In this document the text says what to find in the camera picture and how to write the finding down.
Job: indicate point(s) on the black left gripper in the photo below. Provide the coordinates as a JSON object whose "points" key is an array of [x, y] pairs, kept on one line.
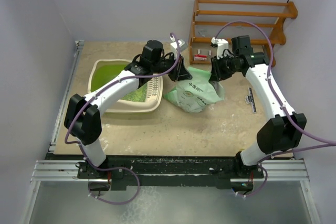
{"points": [[179, 72]]}

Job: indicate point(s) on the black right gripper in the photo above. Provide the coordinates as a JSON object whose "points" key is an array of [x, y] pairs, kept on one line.
{"points": [[214, 77]]}

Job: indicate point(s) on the green cat litter bag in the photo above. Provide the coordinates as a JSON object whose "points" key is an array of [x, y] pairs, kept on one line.
{"points": [[194, 95]]}

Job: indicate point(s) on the black white bag sealing strip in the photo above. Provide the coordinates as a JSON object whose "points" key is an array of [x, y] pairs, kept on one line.
{"points": [[250, 100]]}

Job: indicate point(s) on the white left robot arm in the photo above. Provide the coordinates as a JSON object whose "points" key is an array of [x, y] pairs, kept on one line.
{"points": [[83, 115]]}

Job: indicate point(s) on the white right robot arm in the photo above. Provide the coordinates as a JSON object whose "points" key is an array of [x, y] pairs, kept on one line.
{"points": [[278, 134]]}

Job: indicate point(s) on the red white small box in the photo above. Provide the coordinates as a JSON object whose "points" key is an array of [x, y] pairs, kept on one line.
{"points": [[198, 57]]}

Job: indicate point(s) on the green litter pellets pile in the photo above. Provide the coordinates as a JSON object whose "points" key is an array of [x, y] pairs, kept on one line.
{"points": [[139, 95]]}

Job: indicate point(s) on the beige green litter box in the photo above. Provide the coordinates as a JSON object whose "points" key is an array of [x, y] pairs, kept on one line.
{"points": [[105, 70]]}

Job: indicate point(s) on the wooden shelf rack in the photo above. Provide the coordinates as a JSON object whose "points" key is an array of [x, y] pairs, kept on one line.
{"points": [[277, 35]]}

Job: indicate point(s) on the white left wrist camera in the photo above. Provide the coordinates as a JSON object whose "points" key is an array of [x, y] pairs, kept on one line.
{"points": [[177, 47]]}

